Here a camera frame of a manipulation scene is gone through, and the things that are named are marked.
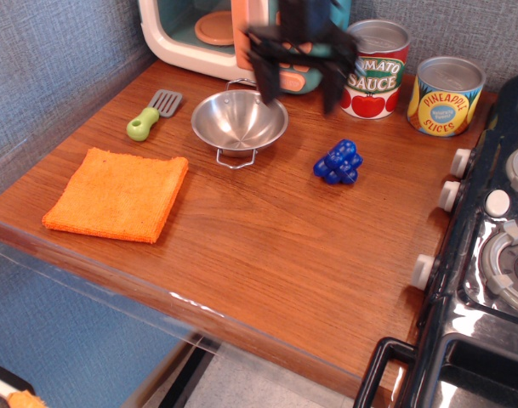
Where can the white stove knob front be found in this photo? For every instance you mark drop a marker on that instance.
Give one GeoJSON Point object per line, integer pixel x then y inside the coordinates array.
{"type": "Point", "coordinates": [421, 271]}

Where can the grey stove burner front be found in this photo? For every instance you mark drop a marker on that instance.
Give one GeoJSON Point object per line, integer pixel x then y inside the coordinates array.
{"type": "Point", "coordinates": [499, 263]}

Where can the stainless steel pot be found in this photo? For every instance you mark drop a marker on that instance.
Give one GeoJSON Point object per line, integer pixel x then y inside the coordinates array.
{"type": "Point", "coordinates": [237, 124]}

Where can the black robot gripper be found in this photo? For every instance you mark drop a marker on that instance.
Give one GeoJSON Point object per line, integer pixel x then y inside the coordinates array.
{"type": "Point", "coordinates": [306, 33]}

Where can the white round stove button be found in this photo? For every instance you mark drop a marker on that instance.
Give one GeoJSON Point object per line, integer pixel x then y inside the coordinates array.
{"type": "Point", "coordinates": [497, 203]}

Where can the peach microwave turntable plate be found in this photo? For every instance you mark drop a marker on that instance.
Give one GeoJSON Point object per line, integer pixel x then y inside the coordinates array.
{"type": "Point", "coordinates": [215, 29]}

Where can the white stove knob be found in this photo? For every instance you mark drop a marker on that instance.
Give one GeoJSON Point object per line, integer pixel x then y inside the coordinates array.
{"type": "Point", "coordinates": [421, 271]}
{"type": "Point", "coordinates": [460, 162]}
{"type": "Point", "coordinates": [448, 195]}

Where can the white stove knob middle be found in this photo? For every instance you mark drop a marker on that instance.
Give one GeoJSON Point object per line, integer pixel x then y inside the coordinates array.
{"type": "Point", "coordinates": [448, 195]}

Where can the tomato sauce can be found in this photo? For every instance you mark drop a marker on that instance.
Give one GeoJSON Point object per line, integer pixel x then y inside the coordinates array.
{"type": "Point", "coordinates": [373, 92]}

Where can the orange folded cloth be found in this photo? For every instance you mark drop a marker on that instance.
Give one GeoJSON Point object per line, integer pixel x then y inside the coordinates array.
{"type": "Point", "coordinates": [118, 196]}

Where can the teal toy microwave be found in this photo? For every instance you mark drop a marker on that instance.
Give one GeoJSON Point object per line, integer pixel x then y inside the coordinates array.
{"type": "Point", "coordinates": [168, 27]}

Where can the orange object bottom left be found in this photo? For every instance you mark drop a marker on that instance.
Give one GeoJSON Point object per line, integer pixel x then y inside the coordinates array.
{"type": "Point", "coordinates": [25, 399]}

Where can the blue toy grape bunch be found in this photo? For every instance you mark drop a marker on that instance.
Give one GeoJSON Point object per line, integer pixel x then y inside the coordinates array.
{"type": "Point", "coordinates": [340, 165]}

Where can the green handled grey spatula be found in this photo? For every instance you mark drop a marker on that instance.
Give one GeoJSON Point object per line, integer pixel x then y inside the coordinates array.
{"type": "Point", "coordinates": [163, 104]}

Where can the black toy stove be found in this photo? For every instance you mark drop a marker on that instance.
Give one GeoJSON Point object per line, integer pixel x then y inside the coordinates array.
{"type": "Point", "coordinates": [466, 354]}

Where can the pineapple slices can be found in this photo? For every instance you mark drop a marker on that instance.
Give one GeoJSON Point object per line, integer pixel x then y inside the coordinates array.
{"type": "Point", "coordinates": [445, 94]}

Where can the white stove knob rear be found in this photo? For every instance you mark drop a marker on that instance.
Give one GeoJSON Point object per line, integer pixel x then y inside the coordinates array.
{"type": "Point", "coordinates": [460, 162]}

